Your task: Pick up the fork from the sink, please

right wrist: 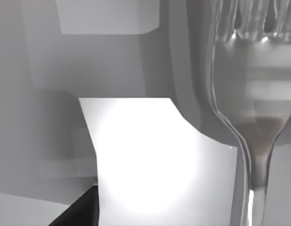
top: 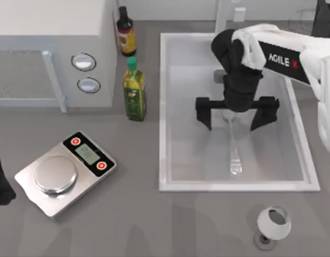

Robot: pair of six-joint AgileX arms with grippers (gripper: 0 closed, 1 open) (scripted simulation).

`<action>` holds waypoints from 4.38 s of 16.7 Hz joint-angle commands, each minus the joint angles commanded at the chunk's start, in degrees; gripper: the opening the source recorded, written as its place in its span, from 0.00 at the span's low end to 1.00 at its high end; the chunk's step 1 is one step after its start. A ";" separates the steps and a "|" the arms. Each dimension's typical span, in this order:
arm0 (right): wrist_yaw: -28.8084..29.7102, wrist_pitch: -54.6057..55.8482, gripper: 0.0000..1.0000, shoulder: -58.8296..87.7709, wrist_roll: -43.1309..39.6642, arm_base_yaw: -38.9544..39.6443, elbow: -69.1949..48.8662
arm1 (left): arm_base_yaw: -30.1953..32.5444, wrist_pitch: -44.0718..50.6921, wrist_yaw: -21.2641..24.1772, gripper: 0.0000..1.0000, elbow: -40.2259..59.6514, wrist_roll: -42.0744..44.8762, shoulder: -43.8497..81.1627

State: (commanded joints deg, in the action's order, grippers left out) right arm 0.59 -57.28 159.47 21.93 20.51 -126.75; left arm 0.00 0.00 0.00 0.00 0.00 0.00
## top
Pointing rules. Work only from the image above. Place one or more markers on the dark background object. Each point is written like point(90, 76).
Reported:
point(325, 18)

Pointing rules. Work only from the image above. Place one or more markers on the silver spoon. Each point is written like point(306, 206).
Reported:
point(234, 150)

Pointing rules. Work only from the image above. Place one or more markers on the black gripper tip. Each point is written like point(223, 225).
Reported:
point(0, 182)

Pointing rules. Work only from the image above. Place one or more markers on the round microwave knob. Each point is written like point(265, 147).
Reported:
point(88, 85)
point(83, 61)

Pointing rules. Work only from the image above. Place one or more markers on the white sink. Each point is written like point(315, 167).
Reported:
point(186, 150)

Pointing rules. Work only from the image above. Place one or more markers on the green oil bottle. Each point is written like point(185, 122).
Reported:
point(134, 93)

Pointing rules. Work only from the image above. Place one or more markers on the dark brown bottle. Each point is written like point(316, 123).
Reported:
point(126, 34)

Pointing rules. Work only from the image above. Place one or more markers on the microwave oven door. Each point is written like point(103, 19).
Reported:
point(20, 75)

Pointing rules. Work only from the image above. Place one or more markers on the silver kitchen scale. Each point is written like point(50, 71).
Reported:
point(63, 176)

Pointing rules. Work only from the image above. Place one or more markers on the tall white tap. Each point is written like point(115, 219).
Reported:
point(221, 16)

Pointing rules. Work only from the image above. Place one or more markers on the pale microwave oven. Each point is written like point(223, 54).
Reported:
point(100, 16)

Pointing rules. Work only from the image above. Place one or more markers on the white wine glass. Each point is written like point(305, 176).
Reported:
point(273, 223)

